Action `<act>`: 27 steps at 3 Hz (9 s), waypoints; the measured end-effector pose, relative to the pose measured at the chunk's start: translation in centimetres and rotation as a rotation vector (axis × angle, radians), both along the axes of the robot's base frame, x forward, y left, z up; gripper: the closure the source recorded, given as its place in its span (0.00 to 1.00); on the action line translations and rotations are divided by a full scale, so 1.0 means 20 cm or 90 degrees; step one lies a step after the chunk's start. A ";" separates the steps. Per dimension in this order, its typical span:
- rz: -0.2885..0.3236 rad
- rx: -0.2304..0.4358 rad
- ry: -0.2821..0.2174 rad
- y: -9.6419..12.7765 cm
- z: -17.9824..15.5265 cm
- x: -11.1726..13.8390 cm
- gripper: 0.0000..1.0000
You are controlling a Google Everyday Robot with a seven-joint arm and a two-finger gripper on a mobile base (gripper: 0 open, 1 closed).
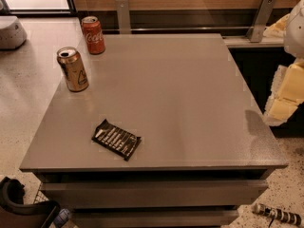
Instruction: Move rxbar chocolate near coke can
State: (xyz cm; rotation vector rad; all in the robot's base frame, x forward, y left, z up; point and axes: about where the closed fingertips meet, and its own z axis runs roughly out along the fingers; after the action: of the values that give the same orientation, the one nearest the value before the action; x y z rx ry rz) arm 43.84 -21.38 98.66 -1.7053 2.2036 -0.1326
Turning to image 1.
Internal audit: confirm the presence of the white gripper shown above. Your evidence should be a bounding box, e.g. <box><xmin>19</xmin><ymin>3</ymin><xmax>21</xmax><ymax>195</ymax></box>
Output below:
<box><xmin>263</xmin><ymin>0</ymin><xmax>304</xmax><ymax>126</ymax></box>

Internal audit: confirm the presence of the black rxbar chocolate wrapper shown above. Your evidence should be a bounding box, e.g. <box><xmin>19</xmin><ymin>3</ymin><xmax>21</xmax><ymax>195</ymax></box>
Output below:
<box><xmin>91</xmin><ymin>120</ymin><xmax>142</xmax><ymax>161</ymax></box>

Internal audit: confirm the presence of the red coke can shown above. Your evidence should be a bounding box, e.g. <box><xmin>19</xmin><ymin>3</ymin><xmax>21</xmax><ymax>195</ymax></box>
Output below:
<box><xmin>81</xmin><ymin>16</ymin><xmax>105</xmax><ymax>54</ymax></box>

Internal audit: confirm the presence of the gold drink can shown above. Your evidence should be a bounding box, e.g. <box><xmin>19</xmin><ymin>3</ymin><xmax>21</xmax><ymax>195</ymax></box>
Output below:
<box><xmin>57</xmin><ymin>47</ymin><xmax>89</xmax><ymax>92</ymax></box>

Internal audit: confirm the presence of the grey cabinet with drawers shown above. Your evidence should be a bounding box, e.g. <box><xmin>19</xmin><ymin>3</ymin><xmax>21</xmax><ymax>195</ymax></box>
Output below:
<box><xmin>21</xmin><ymin>34</ymin><xmax>287</xmax><ymax>228</ymax></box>

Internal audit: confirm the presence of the blue small object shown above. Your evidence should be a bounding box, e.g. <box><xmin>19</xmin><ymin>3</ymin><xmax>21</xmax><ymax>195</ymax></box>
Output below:
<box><xmin>53</xmin><ymin>209</ymin><xmax>70</xmax><ymax>228</ymax></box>

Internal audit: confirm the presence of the white round device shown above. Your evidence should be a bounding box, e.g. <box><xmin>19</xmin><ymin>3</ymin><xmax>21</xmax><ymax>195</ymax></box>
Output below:
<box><xmin>0</xmin><ymin>16</ymin><xmax>27</xmax><ymax>49</ymax></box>

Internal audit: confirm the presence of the black chair part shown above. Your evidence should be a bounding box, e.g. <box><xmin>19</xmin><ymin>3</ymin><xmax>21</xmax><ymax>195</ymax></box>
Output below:
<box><xmin>0</xmin><ymin>177</ymin><xmax>60</xmax><ymax>228</ymax></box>

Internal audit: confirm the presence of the right metal wall bracket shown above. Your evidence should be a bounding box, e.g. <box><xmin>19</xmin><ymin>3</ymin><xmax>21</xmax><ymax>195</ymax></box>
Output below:
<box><xmin>246</xmin><ymin>0</ymin><xmax>276</xmax><ymax>43</ymax></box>

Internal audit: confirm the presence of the metal wall bracket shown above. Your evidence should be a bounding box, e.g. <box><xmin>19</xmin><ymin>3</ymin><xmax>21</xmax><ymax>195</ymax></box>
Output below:
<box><xmin>246</xmin><ymin>0</ymin><xmax>276</xmax><ymax>43</ymax></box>
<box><xmin>115</xmin><ymin>0</ymin><xmax>131</xmax><ymax>34</ymax></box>

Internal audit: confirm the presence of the striped black white cable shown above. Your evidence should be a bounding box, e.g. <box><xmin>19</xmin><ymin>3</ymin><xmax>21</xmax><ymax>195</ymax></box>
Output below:
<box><xmin>252</xmin><ymin>202</ymin><xmax>303</xmax><ymax>227</ymax></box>

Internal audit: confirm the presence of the left metal wall bracket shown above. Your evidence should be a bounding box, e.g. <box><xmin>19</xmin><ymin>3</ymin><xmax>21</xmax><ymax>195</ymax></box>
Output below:
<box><xmin>115</xmin><ymin>0</ymin><xmax>131</xmax><ymax>34</ymax></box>

